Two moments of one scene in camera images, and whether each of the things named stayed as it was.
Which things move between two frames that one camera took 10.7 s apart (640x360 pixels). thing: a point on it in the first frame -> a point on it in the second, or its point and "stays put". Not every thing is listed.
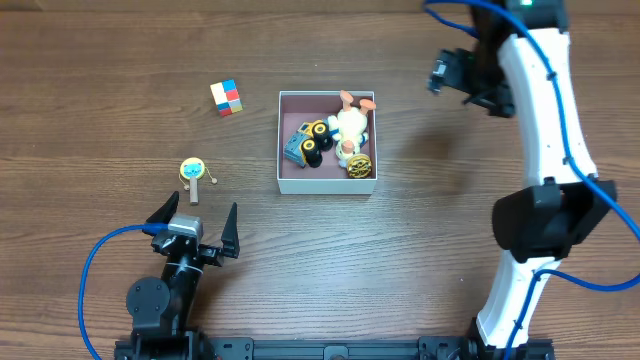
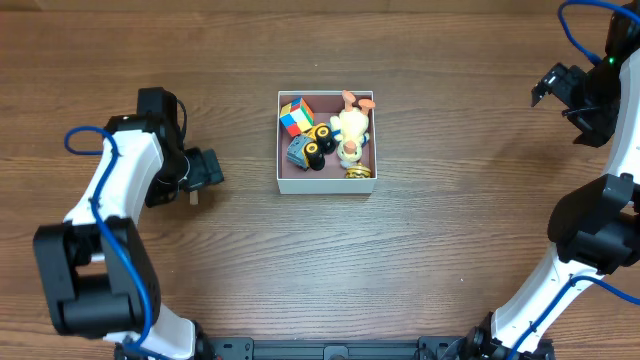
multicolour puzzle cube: [226, 97] -> [296, 117]
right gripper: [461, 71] -> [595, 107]
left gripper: [198, 251] -> [208, 168]
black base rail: [425, 347] stays put
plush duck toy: [348, 127] stays put
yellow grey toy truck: [306, 147] stays put
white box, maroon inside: [296, 107] stays put
